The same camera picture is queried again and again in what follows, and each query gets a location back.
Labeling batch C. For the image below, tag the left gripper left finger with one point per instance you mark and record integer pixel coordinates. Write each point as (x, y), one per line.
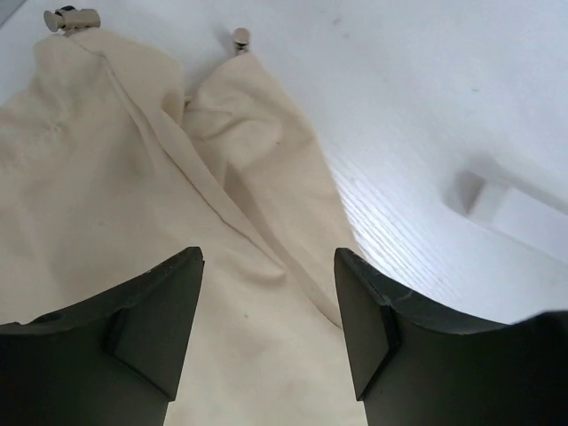
(113, 359)

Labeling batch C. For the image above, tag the metal cord stopper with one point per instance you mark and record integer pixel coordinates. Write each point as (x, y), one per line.
(241, 40)
(71, 19)

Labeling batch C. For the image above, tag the white clothes rack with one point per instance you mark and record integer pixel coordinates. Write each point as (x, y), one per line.
(512, 208)

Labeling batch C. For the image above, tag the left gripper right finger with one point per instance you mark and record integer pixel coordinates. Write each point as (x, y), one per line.
(415, 361)

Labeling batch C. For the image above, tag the beige trousers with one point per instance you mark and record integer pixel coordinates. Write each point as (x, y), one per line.
(108, 168)

